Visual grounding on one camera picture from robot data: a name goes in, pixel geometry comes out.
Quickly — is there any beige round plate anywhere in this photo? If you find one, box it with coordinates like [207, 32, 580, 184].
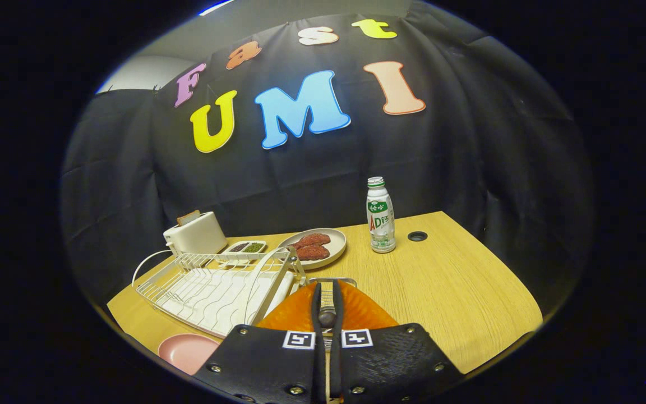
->
[276, 228, 348, 270]

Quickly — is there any wooden handled spoon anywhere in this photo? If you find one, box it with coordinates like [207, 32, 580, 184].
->
[317, 306, 339, 332]

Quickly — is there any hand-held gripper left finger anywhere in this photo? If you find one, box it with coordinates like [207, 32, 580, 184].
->
[194, 281, 326, 404]

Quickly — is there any white divided tray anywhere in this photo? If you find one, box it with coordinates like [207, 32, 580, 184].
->
[215, 240, 268, 265]

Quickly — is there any red meat piece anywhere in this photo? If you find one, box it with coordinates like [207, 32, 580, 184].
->
[291, 233, 331, 250]
[295, 245, 331, 261]

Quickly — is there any white wire dish rack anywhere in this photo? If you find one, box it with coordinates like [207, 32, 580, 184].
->
[132, 247, 308, 339]

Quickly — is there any black backdrop cloth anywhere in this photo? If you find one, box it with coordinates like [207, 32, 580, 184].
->
[59, 3, 596, 315]

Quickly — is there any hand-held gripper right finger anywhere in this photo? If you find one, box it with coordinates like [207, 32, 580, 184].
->
[329, 279, 464, 404]

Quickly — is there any white drip tray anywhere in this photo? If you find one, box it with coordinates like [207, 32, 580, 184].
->
[160, 269, 296, 337]

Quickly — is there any white toaster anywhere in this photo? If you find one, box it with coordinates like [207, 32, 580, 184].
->
[163, 211, 228, 256]

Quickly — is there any white drink bottle green label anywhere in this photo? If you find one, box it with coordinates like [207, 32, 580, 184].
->
[366, 177, 397, 254]

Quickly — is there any pink plate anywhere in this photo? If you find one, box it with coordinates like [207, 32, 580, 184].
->
[158, 333, 222, 375]

